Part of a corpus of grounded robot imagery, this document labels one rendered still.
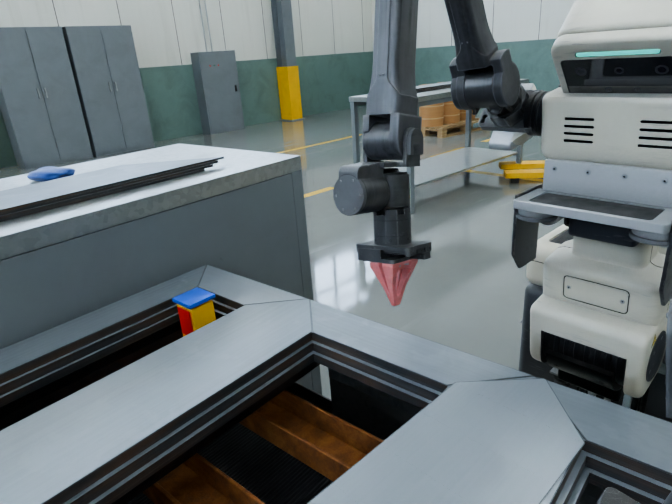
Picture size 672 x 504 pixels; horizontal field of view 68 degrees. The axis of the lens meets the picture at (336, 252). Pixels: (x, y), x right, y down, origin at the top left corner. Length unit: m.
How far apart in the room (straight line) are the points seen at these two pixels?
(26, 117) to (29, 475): 8.25
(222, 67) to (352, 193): 9.86
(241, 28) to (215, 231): 10.04
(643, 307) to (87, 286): 1.08
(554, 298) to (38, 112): 8.34
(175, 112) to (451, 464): 9.94
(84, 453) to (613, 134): 0.95
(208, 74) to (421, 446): 9.90
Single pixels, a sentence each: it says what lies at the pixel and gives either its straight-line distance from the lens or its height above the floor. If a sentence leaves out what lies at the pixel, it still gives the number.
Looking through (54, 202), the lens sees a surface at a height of 1.06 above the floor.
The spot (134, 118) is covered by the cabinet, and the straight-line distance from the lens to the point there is 9.36.
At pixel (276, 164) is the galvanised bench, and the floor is 1.04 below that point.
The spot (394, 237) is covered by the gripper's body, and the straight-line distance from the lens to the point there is 0.75.
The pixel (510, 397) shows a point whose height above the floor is 0.86.
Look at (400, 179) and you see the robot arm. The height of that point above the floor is 1.13.
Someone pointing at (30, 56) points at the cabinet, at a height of 1.56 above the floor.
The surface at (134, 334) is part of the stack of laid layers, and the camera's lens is 1.06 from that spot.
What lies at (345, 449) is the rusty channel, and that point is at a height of 0.68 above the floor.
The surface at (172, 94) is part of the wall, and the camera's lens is 10.34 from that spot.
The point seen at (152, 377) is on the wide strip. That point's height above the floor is 0.86.
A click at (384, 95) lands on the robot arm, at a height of 1.25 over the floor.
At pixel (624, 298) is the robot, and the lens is 1.08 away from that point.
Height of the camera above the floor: 1.31
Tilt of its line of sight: 22 degrees down
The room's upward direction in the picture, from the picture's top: 4 degrees counter-clockwise
